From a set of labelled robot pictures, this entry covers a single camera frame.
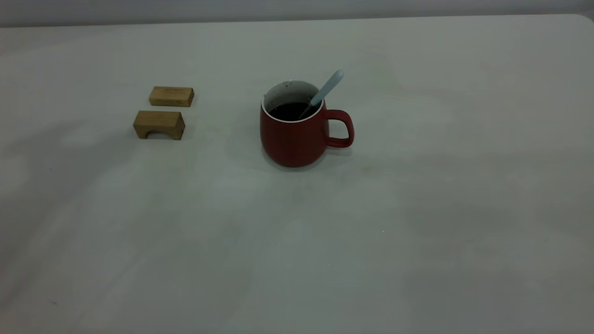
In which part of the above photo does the dark coffee liquid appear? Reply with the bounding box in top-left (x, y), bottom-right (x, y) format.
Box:
top-left (269, 102), bottom-right (312, 122)

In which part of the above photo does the flat wooden block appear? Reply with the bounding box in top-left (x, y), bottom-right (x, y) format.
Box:
top-left (148, 86), bottom-right (195, 108)

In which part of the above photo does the arched wooden block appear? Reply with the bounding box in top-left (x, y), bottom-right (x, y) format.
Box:
top-left (133, 110), bottom-right (186, 141)

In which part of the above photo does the spoon with pale blue handle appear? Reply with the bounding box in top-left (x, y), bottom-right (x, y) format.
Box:
top-left (299, 70), bottom-right (345, 119)

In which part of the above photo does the red ceramic mug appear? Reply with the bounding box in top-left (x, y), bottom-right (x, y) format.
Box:
top-left (259, 80), bottom-right (355, 168)

